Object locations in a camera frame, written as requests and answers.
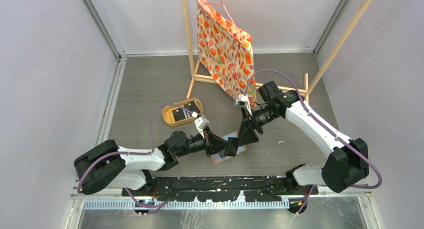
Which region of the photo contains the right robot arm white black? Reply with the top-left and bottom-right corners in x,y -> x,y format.
235,81 -> 370,194

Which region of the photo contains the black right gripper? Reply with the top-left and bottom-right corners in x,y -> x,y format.
237,105 -> 280,147

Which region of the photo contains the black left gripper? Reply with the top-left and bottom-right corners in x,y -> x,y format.
175,125 -> 230,157

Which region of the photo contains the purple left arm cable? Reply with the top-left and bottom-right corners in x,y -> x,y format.
76,103 -> 200,216

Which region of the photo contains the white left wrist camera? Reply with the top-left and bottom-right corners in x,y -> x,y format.
191,111 -> 210,138

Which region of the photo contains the pink wire hanger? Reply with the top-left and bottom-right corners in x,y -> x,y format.
205,0 -> 237,27

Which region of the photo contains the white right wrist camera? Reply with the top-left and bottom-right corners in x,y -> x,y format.
234,94 -> 252,115

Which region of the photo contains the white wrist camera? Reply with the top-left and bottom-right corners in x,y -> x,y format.
234,94 -> 252,115
191,111 -> 210,138

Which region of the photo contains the orange floral fabric bag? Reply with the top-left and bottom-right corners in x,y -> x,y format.
196,0 -> 257,103

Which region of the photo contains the yellow oval card tray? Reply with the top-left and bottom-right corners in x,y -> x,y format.
162,98 -> 203,127

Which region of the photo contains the black credit card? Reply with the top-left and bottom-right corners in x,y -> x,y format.
223,137 -> 239,157

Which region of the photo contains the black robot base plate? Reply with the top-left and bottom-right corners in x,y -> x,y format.
130,175 -> 311,202

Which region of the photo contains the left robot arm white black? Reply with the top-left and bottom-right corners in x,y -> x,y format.
73,127 -> 233,196

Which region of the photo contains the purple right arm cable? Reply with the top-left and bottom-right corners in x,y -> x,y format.
243,68 -> 383,216

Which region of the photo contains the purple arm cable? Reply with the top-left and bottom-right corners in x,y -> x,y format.
76,103 -> 200,216
243,68 -> 383,216

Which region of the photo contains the wooden hanging rack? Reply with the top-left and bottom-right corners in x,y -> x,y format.
179,0 -> 381,104

